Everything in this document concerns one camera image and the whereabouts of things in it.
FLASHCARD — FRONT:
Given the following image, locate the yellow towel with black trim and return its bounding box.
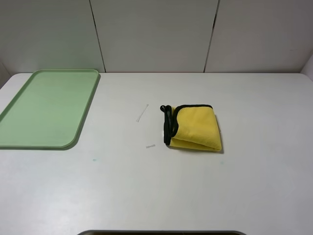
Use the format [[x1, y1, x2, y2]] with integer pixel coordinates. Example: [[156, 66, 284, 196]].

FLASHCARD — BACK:
[[160, 104, 222, 152]]

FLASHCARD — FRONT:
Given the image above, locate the green plastic tray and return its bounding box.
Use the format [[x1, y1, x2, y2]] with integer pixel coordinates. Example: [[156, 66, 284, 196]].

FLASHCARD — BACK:
[[0, 69, 100, 150]]

